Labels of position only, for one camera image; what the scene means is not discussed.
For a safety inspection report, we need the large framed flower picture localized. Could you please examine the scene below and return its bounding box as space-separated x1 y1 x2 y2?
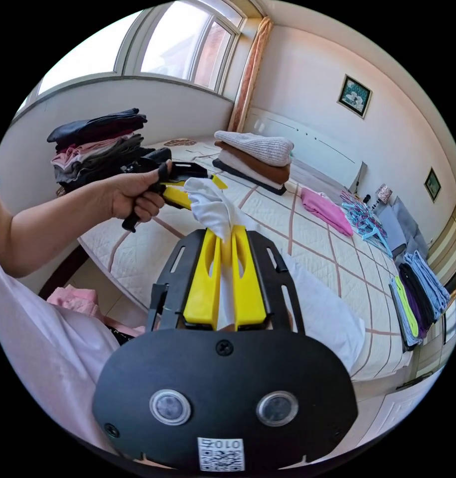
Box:
336 74 373 120

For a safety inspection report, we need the dark clothes pile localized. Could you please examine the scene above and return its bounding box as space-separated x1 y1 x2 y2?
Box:
46 107 172 189

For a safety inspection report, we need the white striped short sleeve shirt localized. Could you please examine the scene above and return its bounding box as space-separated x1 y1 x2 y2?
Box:
182 177 367 374

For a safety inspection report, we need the person's left hand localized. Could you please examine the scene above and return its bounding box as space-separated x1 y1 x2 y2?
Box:
107 159 173 222

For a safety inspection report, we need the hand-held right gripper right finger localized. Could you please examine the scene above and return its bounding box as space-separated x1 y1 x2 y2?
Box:
161 175 229 190

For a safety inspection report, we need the white door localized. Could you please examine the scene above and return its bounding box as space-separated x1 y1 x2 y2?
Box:
356 367 444 447

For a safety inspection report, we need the bed with cream quilt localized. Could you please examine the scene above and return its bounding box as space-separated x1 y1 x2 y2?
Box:
78 108 415 383

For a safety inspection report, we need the pink patterned curtain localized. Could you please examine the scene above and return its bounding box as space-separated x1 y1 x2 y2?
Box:
227 15 274 133

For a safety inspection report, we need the gray garment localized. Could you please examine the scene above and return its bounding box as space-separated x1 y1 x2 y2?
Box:
373 196 430 262

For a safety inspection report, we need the blue and purple clothes pile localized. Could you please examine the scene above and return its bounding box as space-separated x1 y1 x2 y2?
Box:
388 250 451 352

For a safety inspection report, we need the wood trimmed wardrobe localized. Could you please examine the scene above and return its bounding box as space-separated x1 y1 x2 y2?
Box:
426 198 456 359

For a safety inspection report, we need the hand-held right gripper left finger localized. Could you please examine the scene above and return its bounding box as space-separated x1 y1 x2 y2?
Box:
161 186 194 211

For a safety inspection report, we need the heap of clothes hangers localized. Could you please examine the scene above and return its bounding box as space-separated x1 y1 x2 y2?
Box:
340 190 394 258

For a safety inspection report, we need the pink clothes heap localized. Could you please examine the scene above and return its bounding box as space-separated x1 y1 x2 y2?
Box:
46 284 146 337

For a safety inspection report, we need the knit and brown clothes pile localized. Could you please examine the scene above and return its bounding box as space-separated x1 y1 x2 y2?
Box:
212 129 295 196

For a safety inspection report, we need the pink folded garment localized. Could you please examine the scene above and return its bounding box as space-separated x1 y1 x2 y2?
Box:
299 186 354 238

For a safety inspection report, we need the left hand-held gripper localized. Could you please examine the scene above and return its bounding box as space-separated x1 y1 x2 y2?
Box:
120 147 268 332

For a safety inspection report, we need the window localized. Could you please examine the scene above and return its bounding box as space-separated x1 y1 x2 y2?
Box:
14 0 251 113

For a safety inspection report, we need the small framed picture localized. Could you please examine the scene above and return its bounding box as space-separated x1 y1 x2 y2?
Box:
424 167 442 204

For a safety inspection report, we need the person's left forearm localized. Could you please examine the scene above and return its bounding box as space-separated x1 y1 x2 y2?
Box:
0 183 115 279

